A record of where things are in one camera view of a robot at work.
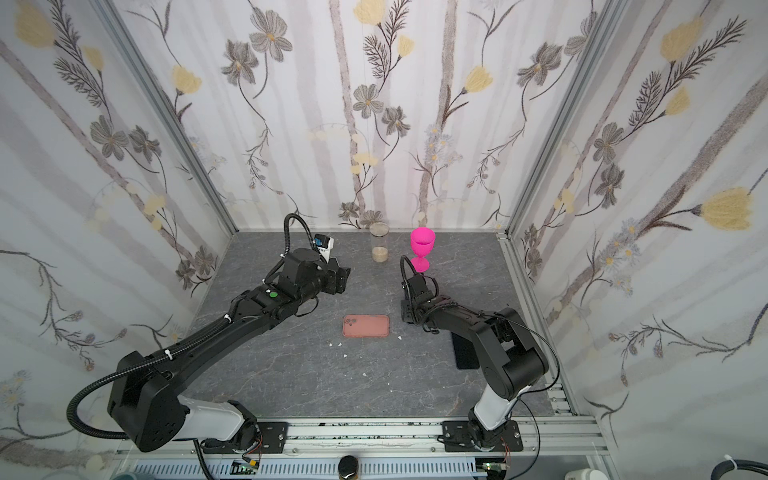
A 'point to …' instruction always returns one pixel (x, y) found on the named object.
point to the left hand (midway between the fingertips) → (334, 259)
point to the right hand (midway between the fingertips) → (408, 300)
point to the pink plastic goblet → (422, 242)
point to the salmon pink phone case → (366, 326)
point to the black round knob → (348, 466)
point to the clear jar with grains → (379, 232)
